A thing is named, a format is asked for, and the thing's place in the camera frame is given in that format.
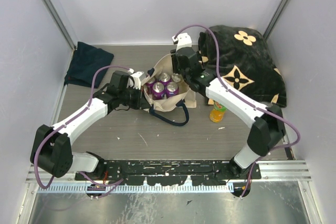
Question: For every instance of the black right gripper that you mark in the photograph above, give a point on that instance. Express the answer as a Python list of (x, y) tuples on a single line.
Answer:
[(172, 52)]

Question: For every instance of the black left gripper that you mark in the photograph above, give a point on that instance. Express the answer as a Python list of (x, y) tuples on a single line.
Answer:
[(140, 103)]

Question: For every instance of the clear bottle green cap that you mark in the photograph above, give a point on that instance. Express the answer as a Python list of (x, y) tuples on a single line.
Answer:
[(176, 78)]

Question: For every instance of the beige canvas tote bag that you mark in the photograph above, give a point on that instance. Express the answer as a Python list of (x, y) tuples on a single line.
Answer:
[(162, 100)]

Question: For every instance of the purple soda can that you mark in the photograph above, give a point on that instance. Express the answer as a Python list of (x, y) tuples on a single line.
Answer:
[(158, 91), (164, 78), (172, 89), (149, 84)]

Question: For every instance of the orange juice bottle green label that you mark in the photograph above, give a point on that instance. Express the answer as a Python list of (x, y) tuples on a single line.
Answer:
[(217, 113)]

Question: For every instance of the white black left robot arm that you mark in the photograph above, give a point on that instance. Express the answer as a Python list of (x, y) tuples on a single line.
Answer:
[(52, 149)]

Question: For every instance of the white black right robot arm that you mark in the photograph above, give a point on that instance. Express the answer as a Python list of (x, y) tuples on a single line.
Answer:
[(264, 122)]

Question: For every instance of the dark navy folded cloth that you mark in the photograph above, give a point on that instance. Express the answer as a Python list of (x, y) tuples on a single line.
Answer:
[(85, 62)]

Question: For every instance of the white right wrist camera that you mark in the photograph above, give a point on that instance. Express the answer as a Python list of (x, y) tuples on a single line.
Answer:
[(182, 40)]

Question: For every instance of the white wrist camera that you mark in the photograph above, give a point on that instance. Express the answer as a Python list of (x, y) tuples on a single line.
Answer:
[(182, 40), (136, 79)]

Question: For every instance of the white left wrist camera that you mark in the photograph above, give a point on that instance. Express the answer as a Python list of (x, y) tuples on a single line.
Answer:
[(136, 79)]

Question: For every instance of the black mounting base plate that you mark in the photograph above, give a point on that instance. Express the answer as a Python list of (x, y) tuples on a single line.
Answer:
[(169, 172)]

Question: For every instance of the aluminium slotted rail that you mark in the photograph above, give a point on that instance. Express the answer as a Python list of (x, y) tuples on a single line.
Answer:
[(186, 188)]

